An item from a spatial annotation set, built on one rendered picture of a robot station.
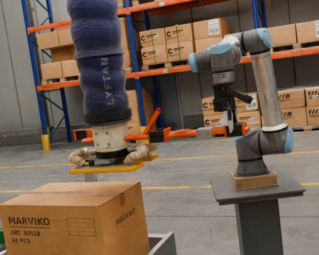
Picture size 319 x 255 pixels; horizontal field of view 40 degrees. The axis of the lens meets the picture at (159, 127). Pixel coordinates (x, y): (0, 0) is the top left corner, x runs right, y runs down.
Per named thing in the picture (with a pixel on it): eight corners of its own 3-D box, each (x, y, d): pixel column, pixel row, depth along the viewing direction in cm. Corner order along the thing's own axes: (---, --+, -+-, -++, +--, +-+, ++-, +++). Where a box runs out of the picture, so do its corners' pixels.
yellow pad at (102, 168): (68, 174, 204) (67, 163, 204) (79, 169, 214) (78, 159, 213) (134, 171, 192) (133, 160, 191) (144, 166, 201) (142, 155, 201)
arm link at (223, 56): (234, 41, 188) (227, 41, 179) (237, 70, 189) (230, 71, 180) (213, 44, 192) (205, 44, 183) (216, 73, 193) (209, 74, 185)
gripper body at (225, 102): (218, 111, 194) (215, 84, 192) (237, 109, 191) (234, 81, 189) (213, 113, 187) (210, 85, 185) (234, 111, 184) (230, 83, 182)
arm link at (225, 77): (235, 70, 189) (231, 71, 180) (237, 82, 190) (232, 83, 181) (215, 73, 192) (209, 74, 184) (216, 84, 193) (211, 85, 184)
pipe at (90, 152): (70, 165, 206) (68, 154, 205) (95, 154, 229) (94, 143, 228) (135, 162, 193) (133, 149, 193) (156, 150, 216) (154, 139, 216)
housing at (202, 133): (196, 139, 191) (195, 129, 191) (200, 137, 198) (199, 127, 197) (212, 138, 189) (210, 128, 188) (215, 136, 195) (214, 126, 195)
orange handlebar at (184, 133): (61, 146, 217) (60, 139, 217) (91, 136, 245) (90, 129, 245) (249, 133, 183) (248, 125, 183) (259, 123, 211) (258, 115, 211)
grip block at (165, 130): (148, 143, 198) (146, 131, 198) (156, 139, 207) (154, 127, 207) (165, 142, 195) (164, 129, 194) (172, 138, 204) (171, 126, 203)
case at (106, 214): (11, 280, 224) (-3, 204, 219) (60, 248, 259) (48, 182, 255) (112, 291, 198) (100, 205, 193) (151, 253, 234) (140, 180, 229)
